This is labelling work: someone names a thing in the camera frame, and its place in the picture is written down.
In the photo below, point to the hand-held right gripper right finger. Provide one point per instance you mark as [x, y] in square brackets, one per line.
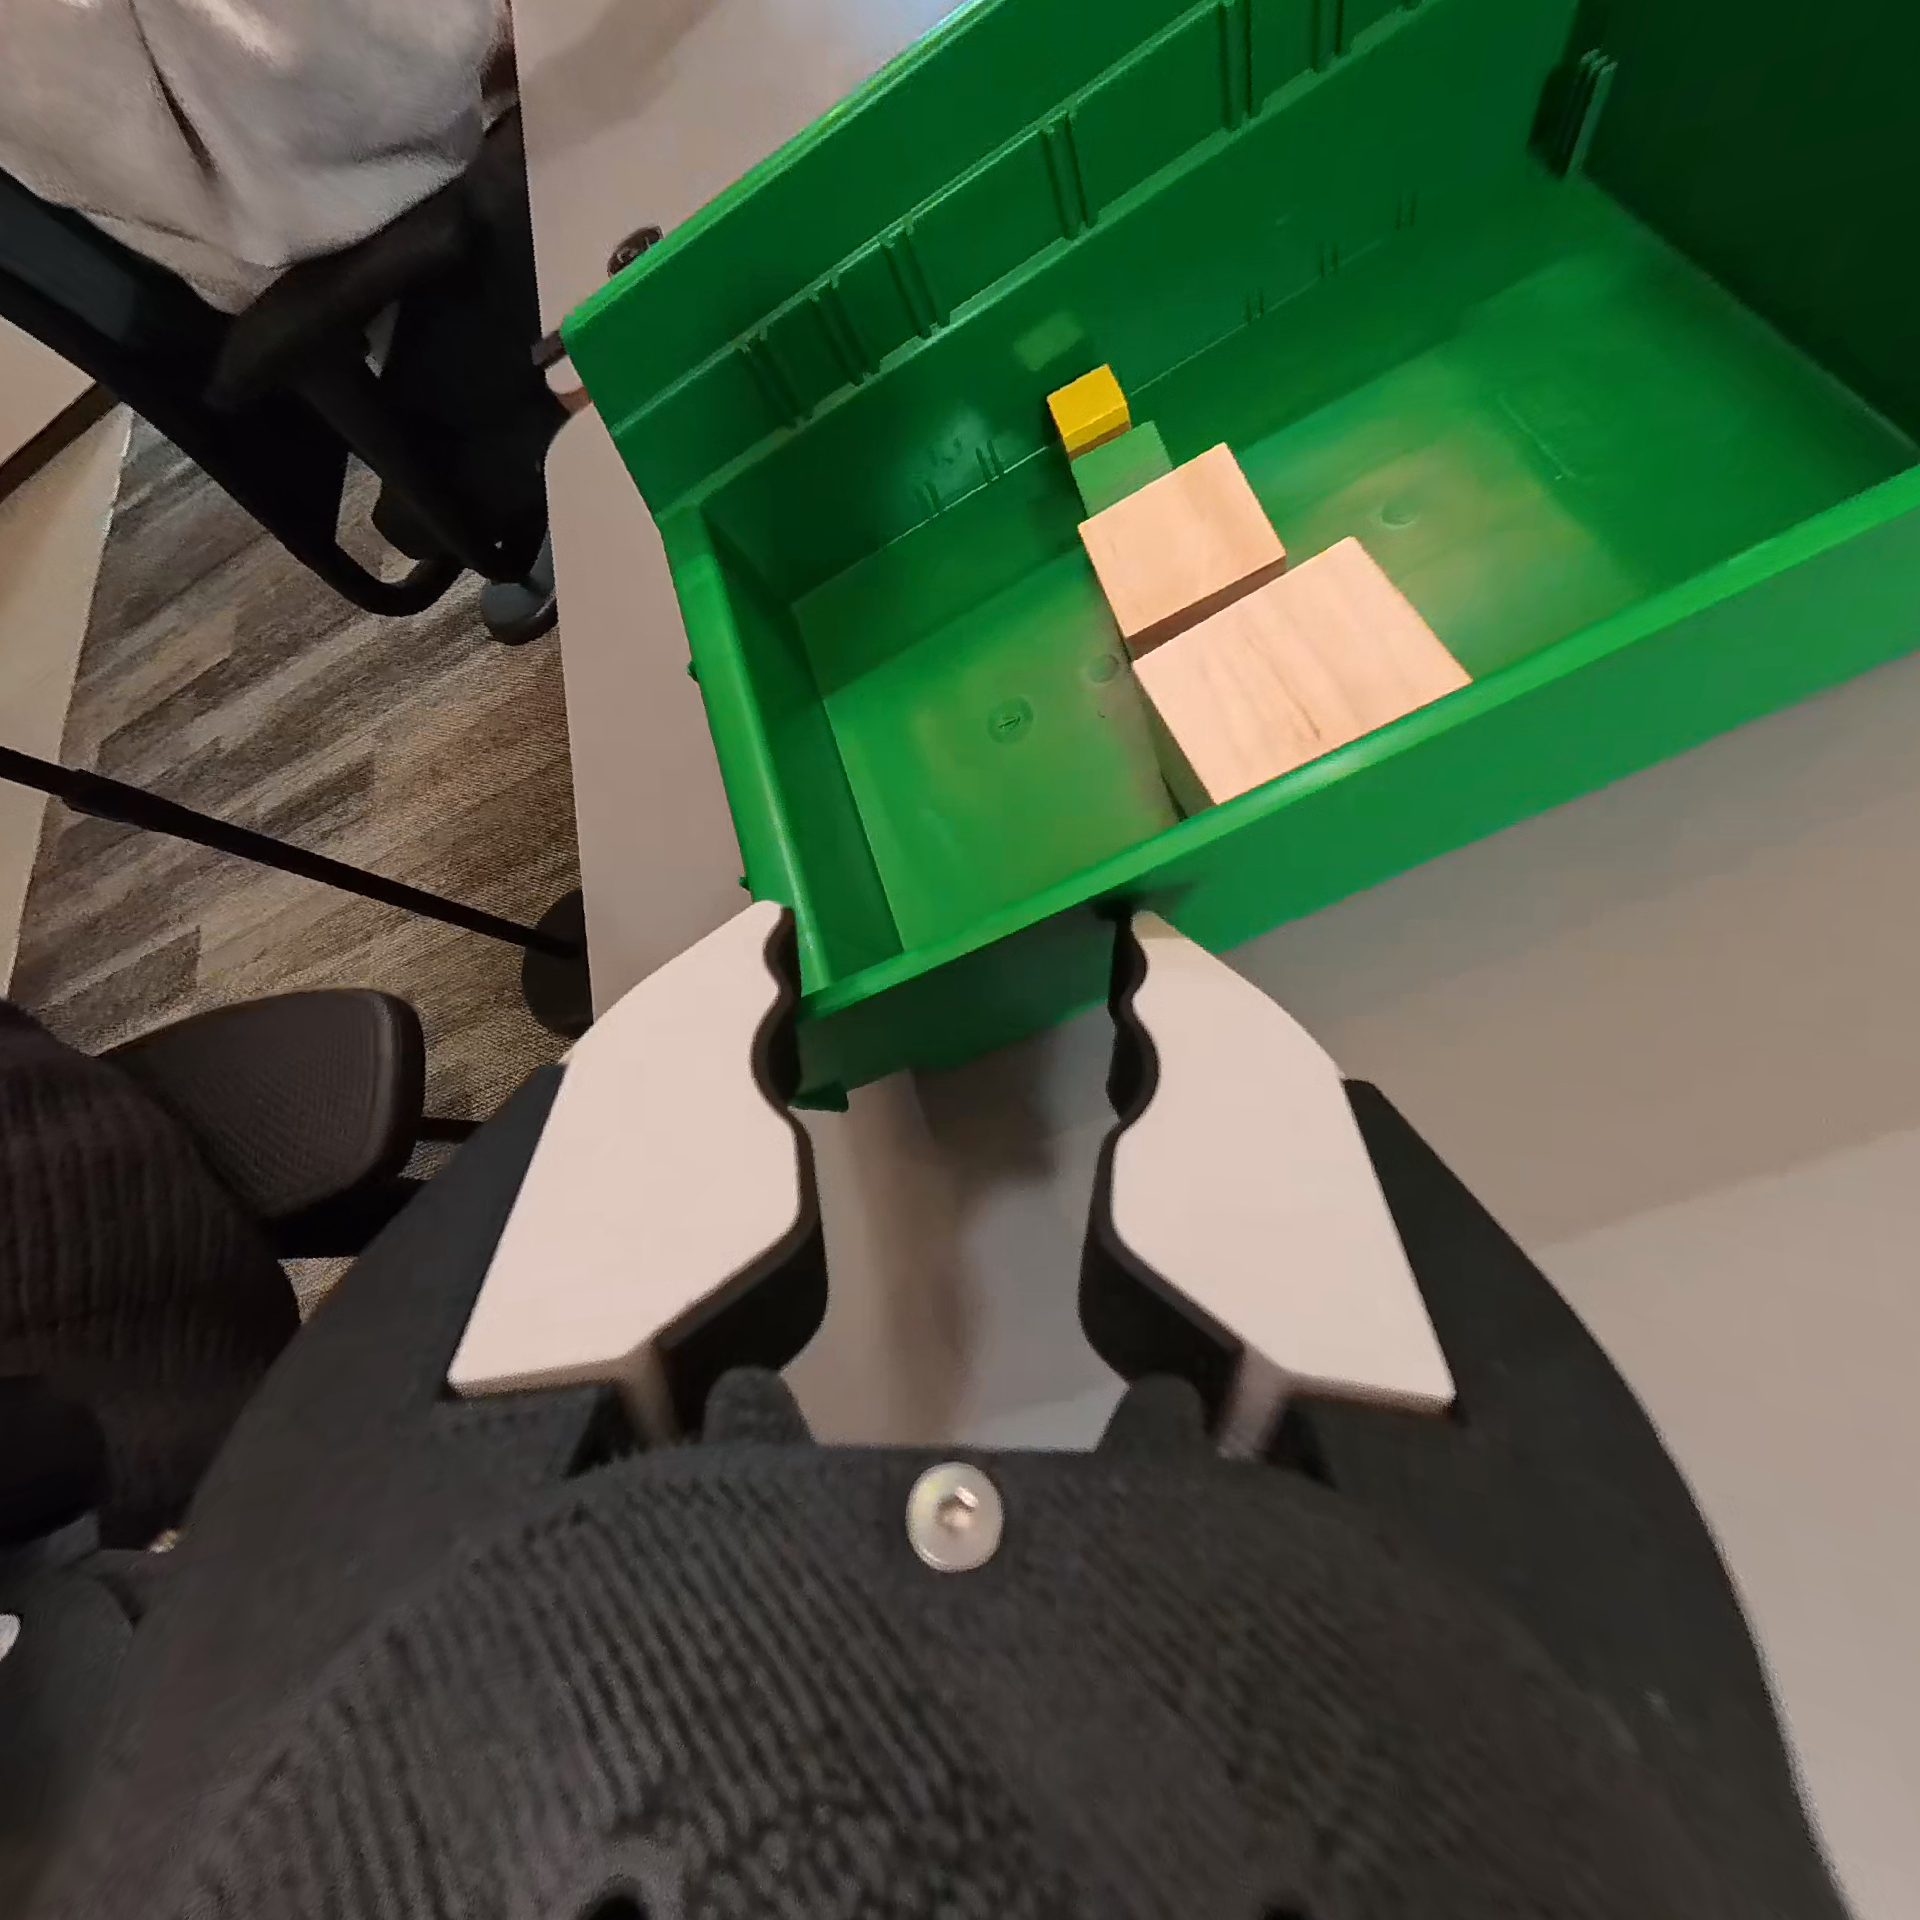
[1276, 1201]

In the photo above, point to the large wooden block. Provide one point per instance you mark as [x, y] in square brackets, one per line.
[1298, 669]

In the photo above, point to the small green cube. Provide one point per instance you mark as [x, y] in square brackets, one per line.
[1119, 469]

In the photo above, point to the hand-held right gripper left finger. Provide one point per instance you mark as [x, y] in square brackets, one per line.
[646, 1201]

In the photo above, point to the black office chair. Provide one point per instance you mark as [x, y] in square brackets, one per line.
[435, 435]

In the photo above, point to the grey mesh office chair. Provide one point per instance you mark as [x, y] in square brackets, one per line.
[284, 1095]

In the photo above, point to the black floor stand pole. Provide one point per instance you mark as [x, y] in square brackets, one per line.
[300, 863]

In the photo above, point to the green plastic bin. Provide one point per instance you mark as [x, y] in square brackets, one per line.
[1576, 389]

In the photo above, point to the small yellow cube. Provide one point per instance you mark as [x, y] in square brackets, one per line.
[1088, 408]

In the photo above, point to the medium wooden block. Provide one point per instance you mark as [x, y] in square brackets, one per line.
[1177, 539]

